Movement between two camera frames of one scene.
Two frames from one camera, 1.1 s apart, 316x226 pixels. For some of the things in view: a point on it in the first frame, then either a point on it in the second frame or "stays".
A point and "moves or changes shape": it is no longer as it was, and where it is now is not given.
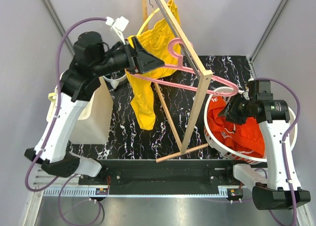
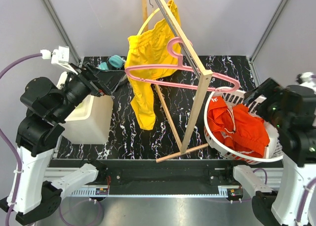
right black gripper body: (237, 110) → (268, 108)
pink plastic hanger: (179, 65) moves or changes shape
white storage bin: (92, 124) stays
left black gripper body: (134, 63) → (98, 85)
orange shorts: (247, 138) stays
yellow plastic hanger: (146, 20) stays
